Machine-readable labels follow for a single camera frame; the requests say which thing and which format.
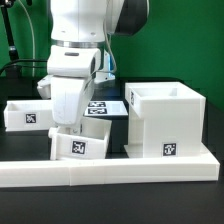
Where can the white L-shaped fence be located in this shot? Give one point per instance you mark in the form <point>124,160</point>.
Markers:
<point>204,167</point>

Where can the white rear drawer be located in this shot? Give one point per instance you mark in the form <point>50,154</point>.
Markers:
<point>28,115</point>

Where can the white drawer cabinet box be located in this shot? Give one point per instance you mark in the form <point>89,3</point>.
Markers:
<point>165,120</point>

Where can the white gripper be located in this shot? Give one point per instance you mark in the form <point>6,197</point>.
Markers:
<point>70,97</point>

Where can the white drawer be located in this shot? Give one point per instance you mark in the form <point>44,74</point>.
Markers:
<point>28,115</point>
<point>91,143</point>

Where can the black camera stand pole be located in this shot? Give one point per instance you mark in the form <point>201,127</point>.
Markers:
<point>11,70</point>

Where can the white front drawer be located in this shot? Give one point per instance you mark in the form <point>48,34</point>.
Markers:
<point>91,143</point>

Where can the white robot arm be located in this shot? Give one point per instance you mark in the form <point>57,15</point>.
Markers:
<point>79,39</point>

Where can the marker tag sheet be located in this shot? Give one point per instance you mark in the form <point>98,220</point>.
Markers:
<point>106,108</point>

